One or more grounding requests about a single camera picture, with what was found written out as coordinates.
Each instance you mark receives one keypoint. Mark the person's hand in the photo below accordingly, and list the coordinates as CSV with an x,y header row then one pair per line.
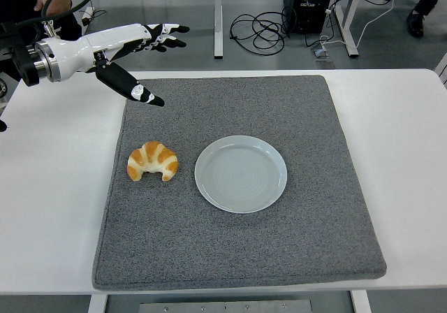
x,y
57,7

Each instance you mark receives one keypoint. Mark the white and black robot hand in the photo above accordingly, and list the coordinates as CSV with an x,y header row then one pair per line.
x,y
77,52

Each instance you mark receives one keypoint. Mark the golden croissant bread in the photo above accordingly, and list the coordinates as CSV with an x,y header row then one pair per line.
x,y
150,156

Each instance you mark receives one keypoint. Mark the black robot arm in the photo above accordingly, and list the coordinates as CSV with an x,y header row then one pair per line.
x,y
24,65

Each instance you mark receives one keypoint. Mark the pale blue round plate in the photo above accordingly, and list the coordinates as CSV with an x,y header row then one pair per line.
x,y
241,175

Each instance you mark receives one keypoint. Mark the grey metal plate with screws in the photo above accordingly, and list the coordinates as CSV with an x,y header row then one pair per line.
x,y
223,307

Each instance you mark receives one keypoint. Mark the white power strip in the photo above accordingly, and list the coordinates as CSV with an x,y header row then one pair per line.
x,y
87,16

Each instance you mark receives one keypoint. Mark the person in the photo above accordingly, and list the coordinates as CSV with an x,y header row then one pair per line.
x,y
17,9

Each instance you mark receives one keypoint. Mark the straight white desk leg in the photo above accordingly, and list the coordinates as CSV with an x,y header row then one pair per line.
x,y
218,30

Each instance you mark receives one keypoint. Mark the black computer tower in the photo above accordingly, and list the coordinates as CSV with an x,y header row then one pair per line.
x,y
307,2

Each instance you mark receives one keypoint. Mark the metal floor socket box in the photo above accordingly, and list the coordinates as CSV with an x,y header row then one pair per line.
x,y
319,52

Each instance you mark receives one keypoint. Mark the white table leg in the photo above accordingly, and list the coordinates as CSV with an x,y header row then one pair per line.
x,y
361,302
96,304

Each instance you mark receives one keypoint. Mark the grey fabric mat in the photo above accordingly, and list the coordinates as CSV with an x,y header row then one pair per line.
x,y
244,250

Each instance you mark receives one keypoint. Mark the slanted white desk leg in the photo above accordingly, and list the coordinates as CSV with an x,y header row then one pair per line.
x,y
351,45

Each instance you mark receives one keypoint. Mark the white fabric with black seams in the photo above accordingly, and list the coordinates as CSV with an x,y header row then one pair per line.
x,y
443,70

